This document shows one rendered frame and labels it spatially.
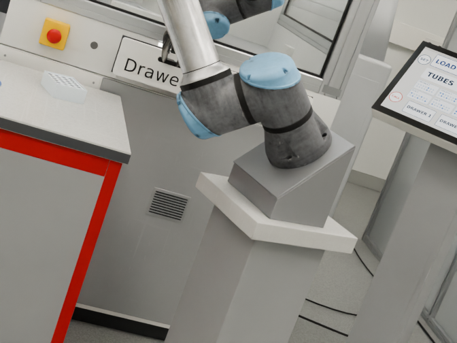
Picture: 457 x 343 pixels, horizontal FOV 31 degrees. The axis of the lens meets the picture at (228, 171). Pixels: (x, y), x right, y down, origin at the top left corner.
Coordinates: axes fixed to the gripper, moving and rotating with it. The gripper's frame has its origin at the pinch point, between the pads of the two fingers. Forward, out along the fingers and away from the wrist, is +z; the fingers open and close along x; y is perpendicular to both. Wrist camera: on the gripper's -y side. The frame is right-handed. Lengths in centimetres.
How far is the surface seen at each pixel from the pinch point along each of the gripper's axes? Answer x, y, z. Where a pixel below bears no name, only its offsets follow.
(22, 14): -42.8, -4.9, 6.0
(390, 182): 167, -119, 151
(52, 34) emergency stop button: -33.5, 2.0, 3.1
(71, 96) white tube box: -24.8, 25.2, -0.1
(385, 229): 167, -92, 160
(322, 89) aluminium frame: 48.1, -8.2, 0.6
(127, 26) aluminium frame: -14.1, -8.1, 0.8
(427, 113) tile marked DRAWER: 77, 0, -11
